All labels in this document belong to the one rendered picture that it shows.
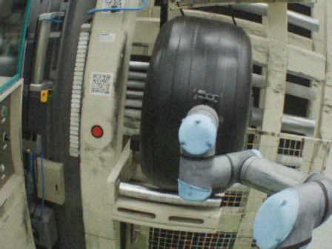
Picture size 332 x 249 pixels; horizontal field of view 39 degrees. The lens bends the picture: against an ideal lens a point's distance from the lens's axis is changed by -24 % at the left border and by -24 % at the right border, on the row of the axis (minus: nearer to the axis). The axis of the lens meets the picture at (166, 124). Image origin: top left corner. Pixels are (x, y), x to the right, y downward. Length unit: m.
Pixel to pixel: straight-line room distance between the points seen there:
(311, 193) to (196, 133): 0.38
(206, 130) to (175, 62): 0.42
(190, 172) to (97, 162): 0.69
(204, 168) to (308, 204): 0.40
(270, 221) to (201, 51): 0.79
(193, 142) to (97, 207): 0.84
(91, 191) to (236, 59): 0.71
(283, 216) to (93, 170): 1.12
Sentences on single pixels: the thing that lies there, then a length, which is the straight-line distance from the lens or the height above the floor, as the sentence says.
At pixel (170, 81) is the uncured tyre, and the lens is 1.59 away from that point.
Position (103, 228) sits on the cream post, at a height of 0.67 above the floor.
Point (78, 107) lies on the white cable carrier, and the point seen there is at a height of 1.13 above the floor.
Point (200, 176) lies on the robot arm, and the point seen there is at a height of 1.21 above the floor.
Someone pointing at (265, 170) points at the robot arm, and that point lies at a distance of 1.24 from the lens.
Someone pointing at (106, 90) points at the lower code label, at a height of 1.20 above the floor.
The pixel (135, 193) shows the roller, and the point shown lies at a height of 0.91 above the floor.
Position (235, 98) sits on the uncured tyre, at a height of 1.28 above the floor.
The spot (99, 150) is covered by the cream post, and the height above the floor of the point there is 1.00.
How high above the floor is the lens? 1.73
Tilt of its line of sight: 20 degrees down
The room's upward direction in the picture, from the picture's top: 6 degrees clockwise
